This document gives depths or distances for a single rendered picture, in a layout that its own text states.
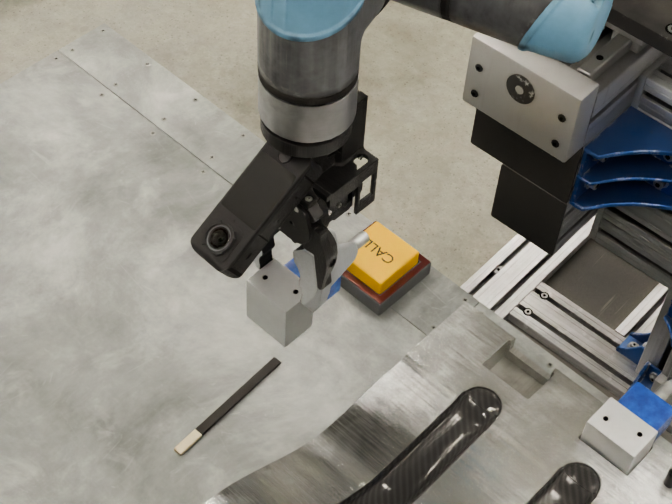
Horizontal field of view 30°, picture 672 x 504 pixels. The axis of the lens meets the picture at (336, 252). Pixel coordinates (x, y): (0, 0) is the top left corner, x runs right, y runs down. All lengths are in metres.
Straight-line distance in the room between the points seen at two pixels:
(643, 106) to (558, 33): 0.49
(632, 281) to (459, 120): 0.65
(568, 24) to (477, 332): 0.37
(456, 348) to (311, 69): 0.37
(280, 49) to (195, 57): 1.85
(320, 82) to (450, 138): 1.70
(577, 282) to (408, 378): 1.01
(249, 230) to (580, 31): 0.29
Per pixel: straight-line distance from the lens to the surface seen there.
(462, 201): 2.47
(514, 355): 1.18
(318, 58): 0.88
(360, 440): 1.10
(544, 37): 0.91
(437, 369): 1.14
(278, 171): 0.97
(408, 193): 2.47
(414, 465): 1.10
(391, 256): 1.28
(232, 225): 0.97
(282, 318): 1.10
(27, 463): 1.20
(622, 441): 1.10
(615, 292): 2.12
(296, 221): 1.01
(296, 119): 0.92
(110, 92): 1.50
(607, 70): 1.31
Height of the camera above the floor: 1.83
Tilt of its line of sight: 51 degrees down
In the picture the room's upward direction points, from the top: 4 degrees clockwise
